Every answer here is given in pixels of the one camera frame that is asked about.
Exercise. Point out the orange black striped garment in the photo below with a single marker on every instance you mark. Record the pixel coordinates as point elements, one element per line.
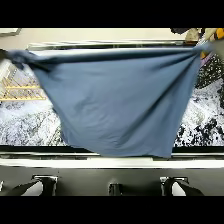
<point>218,33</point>

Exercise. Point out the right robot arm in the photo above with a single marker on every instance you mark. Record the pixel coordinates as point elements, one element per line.
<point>180,188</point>

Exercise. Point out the blue garment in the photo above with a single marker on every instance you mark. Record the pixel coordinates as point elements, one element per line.
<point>120,100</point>

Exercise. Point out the silver frame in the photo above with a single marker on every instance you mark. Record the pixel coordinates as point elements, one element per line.
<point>110,162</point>

